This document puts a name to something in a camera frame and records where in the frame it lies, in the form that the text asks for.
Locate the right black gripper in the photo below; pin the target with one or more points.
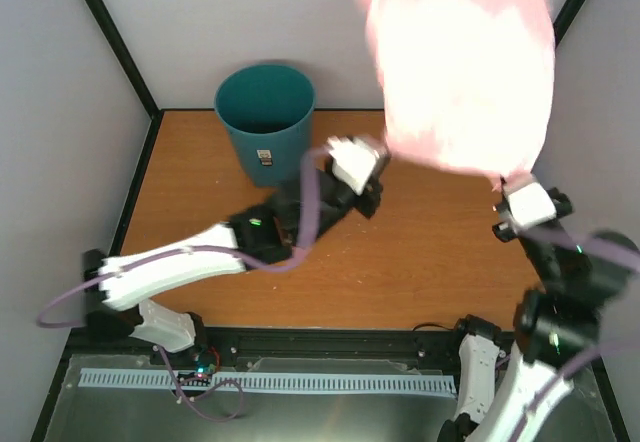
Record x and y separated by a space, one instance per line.
566 201

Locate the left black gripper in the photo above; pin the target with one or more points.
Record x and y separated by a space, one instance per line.
375 187

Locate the teal plastic trash bin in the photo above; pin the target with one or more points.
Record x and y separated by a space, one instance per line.
267 106

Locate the pink plastic trash bag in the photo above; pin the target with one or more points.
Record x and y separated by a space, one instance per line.
467 84

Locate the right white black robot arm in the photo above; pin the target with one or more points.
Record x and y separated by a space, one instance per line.
556 326

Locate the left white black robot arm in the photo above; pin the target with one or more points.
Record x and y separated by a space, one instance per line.
269 236

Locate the label sticker on bin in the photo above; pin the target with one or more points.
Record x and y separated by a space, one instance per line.
265 157

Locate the small lit circuit board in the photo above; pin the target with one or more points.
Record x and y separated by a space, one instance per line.
207 363

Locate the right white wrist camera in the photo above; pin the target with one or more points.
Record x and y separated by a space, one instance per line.
528 201

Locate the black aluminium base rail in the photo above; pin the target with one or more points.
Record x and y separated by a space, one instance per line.
429 349

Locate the right black frame post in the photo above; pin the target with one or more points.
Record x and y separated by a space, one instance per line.
575 2

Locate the black frame post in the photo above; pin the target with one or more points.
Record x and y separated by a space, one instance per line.
113 37
575 2

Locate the light blue cable duct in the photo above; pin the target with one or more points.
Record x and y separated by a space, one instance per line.
277 383

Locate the left black frame post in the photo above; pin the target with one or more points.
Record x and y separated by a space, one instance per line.
113 37

